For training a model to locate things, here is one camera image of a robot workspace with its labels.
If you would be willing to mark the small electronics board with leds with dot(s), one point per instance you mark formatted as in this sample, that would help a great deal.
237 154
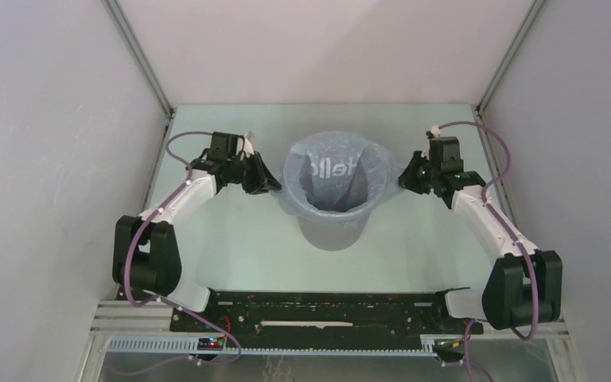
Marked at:
210 343

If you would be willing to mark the blue translucent trash bag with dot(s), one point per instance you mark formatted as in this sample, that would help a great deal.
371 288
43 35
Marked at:
337 174

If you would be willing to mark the white slotted cable duct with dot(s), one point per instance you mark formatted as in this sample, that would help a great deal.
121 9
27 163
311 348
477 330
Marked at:
188 345

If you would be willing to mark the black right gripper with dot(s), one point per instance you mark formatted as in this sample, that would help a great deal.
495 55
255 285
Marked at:
407 179

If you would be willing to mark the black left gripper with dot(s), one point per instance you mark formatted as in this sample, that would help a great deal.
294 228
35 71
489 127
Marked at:
262 179

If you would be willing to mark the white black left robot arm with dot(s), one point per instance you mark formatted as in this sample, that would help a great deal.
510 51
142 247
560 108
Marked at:
147 261

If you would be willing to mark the aluminium extrusion base left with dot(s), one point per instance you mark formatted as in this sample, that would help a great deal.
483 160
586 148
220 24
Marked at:
120 317

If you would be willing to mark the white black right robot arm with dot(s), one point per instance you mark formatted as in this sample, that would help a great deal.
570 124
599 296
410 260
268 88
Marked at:
524 288

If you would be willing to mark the aluminium frame rail left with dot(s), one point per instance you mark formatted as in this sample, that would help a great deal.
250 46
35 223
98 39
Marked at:
130 39

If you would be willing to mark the grey plastic trash bin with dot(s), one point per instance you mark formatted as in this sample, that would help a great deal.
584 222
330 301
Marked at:
332 232

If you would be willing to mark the aluminium frame rail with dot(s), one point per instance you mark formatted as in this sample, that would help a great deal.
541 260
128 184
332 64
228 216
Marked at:
494 152
130 39

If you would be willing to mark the aluminium frame rail right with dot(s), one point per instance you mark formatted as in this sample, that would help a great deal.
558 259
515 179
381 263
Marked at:
494 152

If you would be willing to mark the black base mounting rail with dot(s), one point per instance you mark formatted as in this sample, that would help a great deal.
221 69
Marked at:
300 318

